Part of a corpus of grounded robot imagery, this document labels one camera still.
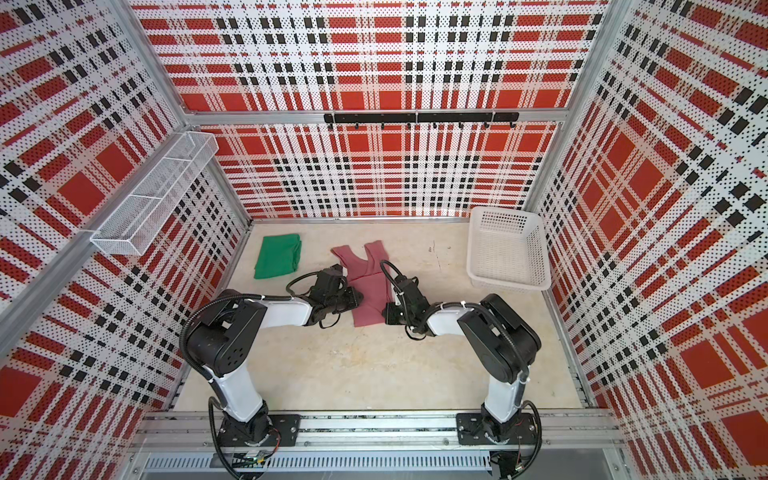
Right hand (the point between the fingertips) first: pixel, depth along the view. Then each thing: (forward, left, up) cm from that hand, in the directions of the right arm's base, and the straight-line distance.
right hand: (384, 314), depth 93 cm
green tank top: (+24, +40, +1) cm, 46 cm away
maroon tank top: (+14, +5, +1) cm, 15 cm away
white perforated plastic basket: (+27, -45, -1) cm, 53 cm away
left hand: (+5, +7, 0) cm, 9 cm away
